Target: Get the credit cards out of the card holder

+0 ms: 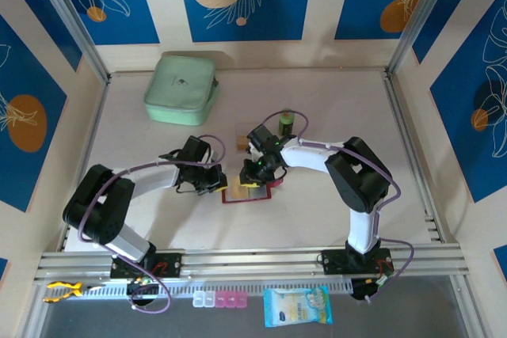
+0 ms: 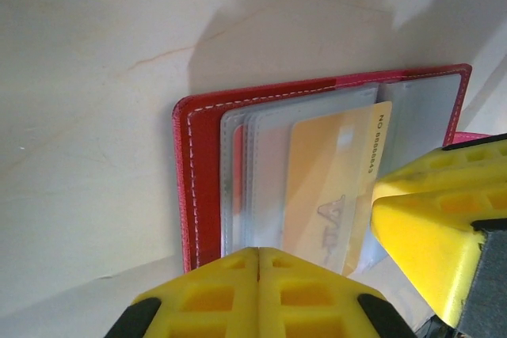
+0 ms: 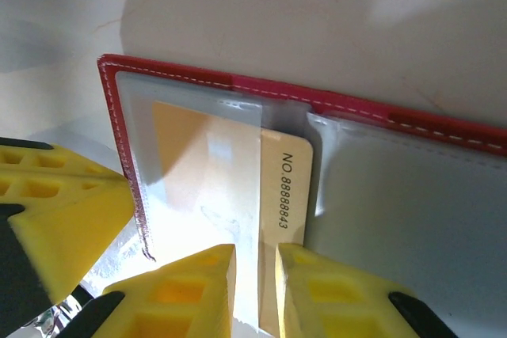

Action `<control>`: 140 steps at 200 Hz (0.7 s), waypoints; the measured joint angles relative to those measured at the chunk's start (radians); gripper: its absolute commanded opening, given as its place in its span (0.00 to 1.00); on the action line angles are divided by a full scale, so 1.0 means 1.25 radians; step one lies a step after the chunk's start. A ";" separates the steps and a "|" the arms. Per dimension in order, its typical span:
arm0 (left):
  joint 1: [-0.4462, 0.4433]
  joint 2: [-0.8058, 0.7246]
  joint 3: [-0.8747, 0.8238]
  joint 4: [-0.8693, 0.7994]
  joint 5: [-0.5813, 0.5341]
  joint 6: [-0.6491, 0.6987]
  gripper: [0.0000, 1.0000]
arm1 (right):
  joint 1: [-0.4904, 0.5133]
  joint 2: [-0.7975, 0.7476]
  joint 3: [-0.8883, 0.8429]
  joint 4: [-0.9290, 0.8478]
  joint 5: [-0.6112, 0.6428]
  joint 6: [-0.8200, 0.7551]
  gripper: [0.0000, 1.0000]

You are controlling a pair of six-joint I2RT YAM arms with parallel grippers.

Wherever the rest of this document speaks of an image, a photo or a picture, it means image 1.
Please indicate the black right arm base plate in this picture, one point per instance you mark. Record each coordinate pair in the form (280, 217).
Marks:
(332, 260)

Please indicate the aluminium table side rail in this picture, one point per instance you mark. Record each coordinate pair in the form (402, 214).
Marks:
(95, 128)
(412, 156)

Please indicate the aluminium mounting rail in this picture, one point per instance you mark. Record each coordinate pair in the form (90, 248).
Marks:
(253, 259)

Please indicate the red leather card holder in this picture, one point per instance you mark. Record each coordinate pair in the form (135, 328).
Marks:
(259, 194)

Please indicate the gold credit card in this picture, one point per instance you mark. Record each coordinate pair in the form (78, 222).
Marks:
(236, 192)
(242, 144)

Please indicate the yellow black pliers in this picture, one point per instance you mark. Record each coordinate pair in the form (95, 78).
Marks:
(59, 285)

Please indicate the blue wet wipes pack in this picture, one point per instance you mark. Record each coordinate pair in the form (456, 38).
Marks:
(297, 306)

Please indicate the black base connector housing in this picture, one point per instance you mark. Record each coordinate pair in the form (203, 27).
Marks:
(140, 290)
(362, 290)

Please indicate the white pink pill organizer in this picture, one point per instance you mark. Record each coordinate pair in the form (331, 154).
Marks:
(219, 299)

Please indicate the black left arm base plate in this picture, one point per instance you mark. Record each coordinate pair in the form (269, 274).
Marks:
(170, 264)

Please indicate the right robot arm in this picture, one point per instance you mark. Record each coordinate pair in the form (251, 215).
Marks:
(309, 156)

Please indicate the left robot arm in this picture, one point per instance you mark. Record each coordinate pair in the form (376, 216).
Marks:
(154, 175)

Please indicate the green canister with dark label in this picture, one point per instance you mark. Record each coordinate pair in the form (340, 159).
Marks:
(286, 124)

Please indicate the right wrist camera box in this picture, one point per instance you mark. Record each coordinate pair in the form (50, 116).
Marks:
(255, 152)

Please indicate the aluminium frame post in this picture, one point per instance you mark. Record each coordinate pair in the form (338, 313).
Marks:
(420, 13)
(67, 17)

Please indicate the mint green zipper pouch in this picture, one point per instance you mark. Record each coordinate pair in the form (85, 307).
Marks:
(178, 84)

